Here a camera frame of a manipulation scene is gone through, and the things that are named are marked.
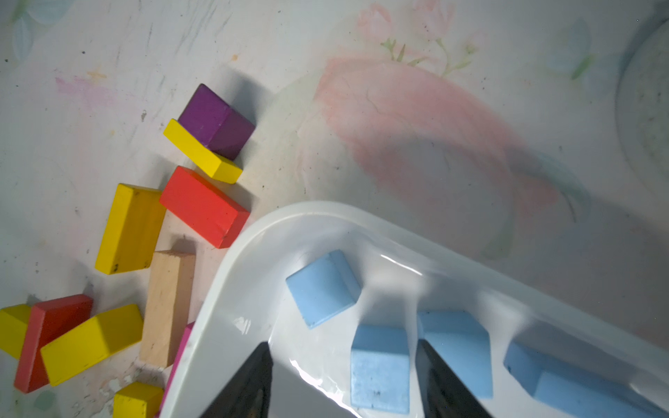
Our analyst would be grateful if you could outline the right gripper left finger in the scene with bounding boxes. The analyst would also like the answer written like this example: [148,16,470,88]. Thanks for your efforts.
[201,341,274,418]

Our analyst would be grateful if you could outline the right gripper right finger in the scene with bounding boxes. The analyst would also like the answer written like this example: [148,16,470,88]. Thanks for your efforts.
[416,339,492,418]

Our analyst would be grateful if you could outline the blue cube pair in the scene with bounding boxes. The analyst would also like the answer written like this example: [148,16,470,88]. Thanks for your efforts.
[350,325,410,415]

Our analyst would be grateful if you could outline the blue block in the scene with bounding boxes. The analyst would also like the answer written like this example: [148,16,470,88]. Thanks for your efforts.
[503,342,668,417]

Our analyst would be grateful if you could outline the blue cube cluster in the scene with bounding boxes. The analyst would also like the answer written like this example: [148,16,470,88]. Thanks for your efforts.
[286,250,362,329]

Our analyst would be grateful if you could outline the white rectangular dish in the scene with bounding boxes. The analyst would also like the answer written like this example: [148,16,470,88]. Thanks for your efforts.
[164,201,668,417]

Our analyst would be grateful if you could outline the upper magenta block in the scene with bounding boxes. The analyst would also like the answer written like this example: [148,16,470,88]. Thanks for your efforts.
[156,322,195,417]

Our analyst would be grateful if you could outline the yellow block lower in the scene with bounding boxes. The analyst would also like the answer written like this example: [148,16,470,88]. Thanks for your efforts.
[113,382,164,418]

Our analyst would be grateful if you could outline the natural wood long block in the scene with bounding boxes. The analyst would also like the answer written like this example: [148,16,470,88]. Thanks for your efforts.
[139,250,196,367]

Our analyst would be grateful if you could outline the yellow rainbow block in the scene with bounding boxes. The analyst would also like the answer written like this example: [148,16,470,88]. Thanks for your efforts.
[40,304,143,387]

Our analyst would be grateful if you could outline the red rectangular block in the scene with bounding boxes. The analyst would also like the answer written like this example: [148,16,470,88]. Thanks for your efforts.
[160,167,250,249]

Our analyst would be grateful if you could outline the yellow upright block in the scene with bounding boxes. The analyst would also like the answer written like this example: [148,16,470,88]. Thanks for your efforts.
[95,184,167,274]

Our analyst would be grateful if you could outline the thin red block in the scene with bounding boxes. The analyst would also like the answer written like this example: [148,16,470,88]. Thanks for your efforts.
[14,294,93,394]

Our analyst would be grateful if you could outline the small yellow flat block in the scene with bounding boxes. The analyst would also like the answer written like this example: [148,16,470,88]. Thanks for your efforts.
[164,119,242,184]

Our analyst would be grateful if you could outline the purple block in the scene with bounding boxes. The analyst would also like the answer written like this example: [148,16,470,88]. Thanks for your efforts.
[178,84,255,160]

